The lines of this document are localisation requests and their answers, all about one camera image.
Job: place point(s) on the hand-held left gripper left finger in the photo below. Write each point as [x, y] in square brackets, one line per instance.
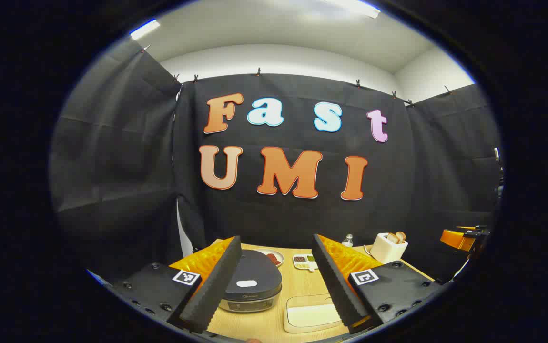
[217, 286]

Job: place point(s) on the green drink bottle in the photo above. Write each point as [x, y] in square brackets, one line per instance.
[347, 241]

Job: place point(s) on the white toaster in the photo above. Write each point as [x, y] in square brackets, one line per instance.
[386, 250]

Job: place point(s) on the beige tray of rice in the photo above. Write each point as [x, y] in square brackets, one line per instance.
[309, 314]

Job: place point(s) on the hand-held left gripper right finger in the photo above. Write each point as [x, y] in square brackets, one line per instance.
[336, 286]

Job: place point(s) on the white divided dish of beans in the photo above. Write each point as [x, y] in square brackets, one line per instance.
[304, 261]

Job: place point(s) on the dark grey rice cooker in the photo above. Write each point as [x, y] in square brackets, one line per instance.
[255, 271]

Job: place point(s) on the black backdrop cloth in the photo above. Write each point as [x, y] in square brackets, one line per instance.
[302, 219]

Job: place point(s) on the round white plate red food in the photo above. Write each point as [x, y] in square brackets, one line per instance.
[273, 258]

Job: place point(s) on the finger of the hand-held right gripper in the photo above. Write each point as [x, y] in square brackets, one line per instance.
[456, 239]

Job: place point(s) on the toasted bread slices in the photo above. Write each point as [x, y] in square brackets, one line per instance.
[397, 237]

